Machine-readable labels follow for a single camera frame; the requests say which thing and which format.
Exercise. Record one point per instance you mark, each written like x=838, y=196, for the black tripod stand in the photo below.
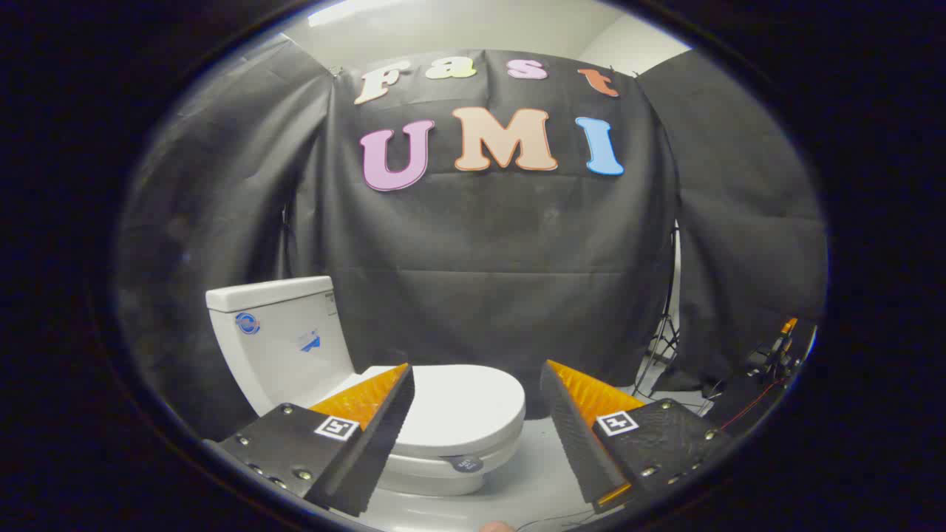
x=665, y=341

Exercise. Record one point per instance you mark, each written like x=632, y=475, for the dark equipment with orange part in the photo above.
x=754, y=384

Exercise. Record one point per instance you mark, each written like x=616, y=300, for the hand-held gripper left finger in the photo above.
x=384, y=436

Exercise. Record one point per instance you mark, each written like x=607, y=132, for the black backdrop cloth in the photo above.
x=480, y=244

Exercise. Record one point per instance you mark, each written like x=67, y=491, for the white toilet lid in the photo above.
x=465, y=406

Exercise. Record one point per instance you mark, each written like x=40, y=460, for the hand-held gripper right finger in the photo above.
x=573, y=436

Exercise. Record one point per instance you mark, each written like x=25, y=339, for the white toilet with tank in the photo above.
x=281, y=347

